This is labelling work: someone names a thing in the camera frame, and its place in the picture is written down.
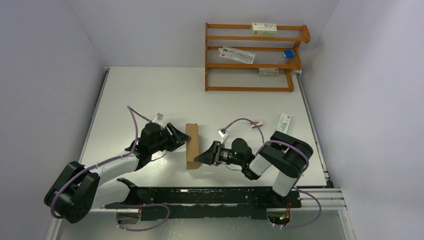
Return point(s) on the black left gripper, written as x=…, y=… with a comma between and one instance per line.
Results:
x=177, y=138

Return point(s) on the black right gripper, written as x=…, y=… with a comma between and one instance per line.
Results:
x=212, y=156

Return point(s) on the brown cardboard box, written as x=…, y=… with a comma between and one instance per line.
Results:
x=192, y=146

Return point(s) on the orange wooden shelf rack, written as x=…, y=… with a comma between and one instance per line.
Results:
x=268, y=53

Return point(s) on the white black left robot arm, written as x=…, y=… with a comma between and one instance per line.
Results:
x=79, y=188

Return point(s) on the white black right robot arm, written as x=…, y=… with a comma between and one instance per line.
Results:
x=289, y=155

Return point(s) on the white flat box bottom shelf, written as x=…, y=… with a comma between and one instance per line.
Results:
x=268, y=72

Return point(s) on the white green box top shelf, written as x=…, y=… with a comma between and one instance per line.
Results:
x=264, y=29

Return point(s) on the clear plastic packet on shelf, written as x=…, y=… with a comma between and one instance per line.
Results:
x=237, y=54

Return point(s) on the blue small object on shelf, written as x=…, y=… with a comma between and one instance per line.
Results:
x=289, y=54

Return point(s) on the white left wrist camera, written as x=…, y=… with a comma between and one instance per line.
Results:
x=158, y=119

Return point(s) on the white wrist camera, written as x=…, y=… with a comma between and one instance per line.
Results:
x=223, y=134
x=158, y=119

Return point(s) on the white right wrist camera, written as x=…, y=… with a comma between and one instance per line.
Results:
x=223, y=134

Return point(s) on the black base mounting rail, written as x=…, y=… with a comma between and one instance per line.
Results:
x=205, y=202

